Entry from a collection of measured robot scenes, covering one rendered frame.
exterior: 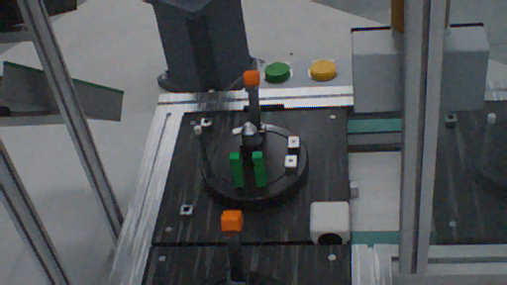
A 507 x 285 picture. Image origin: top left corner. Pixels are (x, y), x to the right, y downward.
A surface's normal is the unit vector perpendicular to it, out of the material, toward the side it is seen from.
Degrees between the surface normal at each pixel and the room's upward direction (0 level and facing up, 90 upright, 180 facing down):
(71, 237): 0
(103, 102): 90
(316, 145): 0
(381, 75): 90
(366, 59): 90
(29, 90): 90
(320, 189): 0
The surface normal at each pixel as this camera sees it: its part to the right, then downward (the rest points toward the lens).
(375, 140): -0.09, 0.68
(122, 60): -0.13, -0.73
